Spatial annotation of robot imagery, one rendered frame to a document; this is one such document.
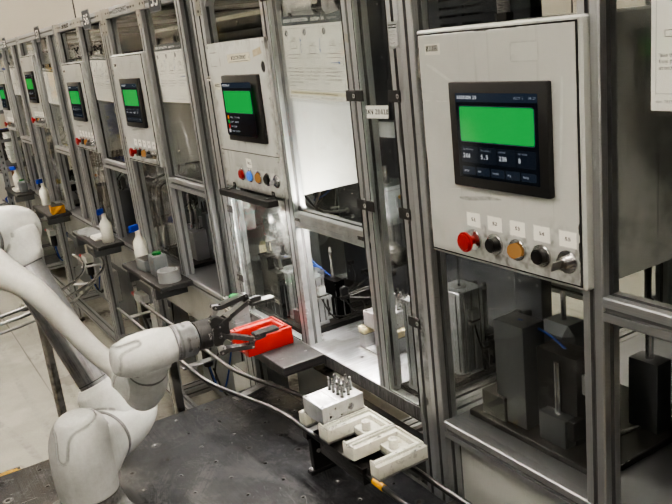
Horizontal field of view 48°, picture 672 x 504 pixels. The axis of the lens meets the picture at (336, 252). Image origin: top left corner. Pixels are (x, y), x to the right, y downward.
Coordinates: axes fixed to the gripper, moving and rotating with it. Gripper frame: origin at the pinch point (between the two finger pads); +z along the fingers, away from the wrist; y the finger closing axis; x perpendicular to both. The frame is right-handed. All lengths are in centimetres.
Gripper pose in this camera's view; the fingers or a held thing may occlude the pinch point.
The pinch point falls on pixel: (265, 314)
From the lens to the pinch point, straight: 204.0
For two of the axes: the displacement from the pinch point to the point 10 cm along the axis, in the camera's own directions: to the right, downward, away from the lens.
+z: 8.4, -2.3, 4.8
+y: -1.1, -9.6, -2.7
